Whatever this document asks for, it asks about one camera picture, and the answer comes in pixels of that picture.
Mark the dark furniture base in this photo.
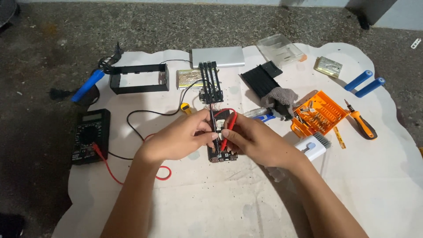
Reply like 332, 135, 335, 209
345, 0, 398, 30

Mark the orange black screwdriver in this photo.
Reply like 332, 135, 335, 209
344, 99, 378, 140

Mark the red multimeter probe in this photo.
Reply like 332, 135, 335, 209
220, 111, 238, 152

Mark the black digital multimeter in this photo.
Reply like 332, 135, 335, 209
71, 108, 111, 166

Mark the clear plastic box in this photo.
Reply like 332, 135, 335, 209
257, 33, 307, 67

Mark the silver power bank shell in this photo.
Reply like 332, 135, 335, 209
191, 46, 246, 69

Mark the red probe cable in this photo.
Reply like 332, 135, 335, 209
92, 108, 238, 185

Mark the person's left hand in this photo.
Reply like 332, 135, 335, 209
142, 109, 219, 164

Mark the black probe cable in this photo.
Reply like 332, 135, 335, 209
108, 79, 212, 161

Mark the black object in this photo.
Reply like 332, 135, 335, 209
0, 213, 26, 238

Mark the dark round object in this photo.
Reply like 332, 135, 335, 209
0, 0, 20, 28

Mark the black battery holder rack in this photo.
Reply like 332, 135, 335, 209
198, 61, 224, 104

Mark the blue white pen tool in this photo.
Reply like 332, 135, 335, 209
242, 107, 277, 123

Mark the blue cylindrical battery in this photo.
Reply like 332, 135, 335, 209
344, 70, 373, 92
355, 77, 386, 98

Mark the black circuit board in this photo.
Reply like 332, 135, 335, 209
207, 109, 239, 163

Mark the black plastic frame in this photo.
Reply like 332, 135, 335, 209
109, 63, 170, 95

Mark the blue handled soldering iron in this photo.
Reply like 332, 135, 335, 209
71, 42, 124, 103

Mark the long silver foil battery pack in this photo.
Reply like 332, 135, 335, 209
176, 69, 219, 90

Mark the white cleaning brush tool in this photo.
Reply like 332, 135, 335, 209
293, 132, 332, 162

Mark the white work cloth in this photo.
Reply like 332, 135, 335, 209
51, 42, 423, 238

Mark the orange screwdriver bit case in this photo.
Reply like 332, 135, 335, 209
290, 91, 349, 138

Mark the grey rag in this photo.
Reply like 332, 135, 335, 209
261, 87, 299, 120

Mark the black multimeter probe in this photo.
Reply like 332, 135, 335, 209
209, 102, 221, 156

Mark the yellow strip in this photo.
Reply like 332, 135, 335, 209
333, 126, 347, 149

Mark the black ribbed panel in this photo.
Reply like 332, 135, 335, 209
240, 61, 284, 100

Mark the small silver foil battery pack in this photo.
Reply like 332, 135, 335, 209
314, 56, 343, 79

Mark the person's right hand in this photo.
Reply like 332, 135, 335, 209
221, 113, 300, 168

